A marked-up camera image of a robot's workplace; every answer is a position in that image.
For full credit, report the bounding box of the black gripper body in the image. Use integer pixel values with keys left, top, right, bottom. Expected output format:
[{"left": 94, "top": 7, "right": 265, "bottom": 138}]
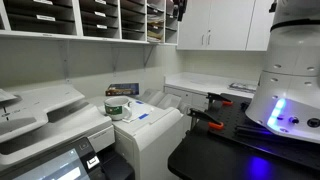
[{"left": 173, "top": 0, "right": 188, "bottom": 22}]

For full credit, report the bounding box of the white mug with green band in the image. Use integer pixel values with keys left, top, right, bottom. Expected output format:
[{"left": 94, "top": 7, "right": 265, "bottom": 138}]
[{"left": 103, "top": 95, "right": 133, "bottom": 121}]

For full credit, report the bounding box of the stack of papers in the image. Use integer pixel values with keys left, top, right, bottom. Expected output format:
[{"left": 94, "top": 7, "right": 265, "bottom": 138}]
[{"left": 147, "top": 13, "right": 165, "bottom": 43}]

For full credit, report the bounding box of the white counter base cabinet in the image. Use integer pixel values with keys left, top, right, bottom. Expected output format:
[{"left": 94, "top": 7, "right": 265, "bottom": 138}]
[{"left": 163, "top": 72, "right": 259, "bottom": 112}]

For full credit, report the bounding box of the black clamp with orange tips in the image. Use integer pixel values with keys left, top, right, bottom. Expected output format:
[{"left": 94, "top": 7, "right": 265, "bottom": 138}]
[
  {"left": 205, "top": 92, "right": 234, "bottom": 107},
  {"left": 187, "top": 107, "right": 225, "bottom": 131}
]

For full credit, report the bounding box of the small box on counter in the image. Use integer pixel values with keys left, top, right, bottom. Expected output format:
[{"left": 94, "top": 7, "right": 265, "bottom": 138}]
[{"left": 105, "top": 82, "right": 140, "bottom": 97}]

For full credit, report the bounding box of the white paper sheet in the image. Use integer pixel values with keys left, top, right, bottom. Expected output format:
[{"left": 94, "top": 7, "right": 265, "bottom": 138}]
[{"left": 98, "top": 96, "right": 155, "bottom": 124}]

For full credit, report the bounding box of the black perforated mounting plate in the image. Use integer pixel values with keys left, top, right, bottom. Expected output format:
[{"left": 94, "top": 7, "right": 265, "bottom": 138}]
[{"left": 208, "top": 93, "right": 320, "bottom": 172}]

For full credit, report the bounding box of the small white printer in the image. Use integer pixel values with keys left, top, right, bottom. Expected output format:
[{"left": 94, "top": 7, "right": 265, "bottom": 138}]
[{"left": 86, "top": 88, "right": 188, "bottom": 180}]

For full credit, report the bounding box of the large white multifunction printer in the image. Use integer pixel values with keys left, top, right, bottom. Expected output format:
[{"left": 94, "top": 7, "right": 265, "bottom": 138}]
[{"left": 0, "top": 83, "right": 136, "bottom": 180}]

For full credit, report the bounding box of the printer touch screen panel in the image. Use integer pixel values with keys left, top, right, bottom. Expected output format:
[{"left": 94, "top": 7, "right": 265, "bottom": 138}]
[{"left": 9, "top": 148, "right": 87, "bottom": 180}]

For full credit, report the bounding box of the white upper wall cabinet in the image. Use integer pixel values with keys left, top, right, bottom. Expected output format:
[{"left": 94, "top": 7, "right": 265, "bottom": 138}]
[{"left": 176, "top": 0, "right": 276, "bottom": 52}]

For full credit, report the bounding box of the white shelf bracket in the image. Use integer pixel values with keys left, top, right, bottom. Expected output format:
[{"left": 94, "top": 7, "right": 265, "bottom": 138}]
[
  {"left": 110, "top": 43, "right": 121, "bottom": 76},
  {"left": 59, "top": 40, "right": 73, "bottom": 84},
  {"left": 143, "top": 44, "right": 156, "bottom": 68}
]

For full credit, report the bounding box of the black cable clip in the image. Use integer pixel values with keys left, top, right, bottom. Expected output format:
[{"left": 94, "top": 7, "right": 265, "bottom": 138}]
[{"left": 268, "top": 0, "right": 279, "bottom": 14}]

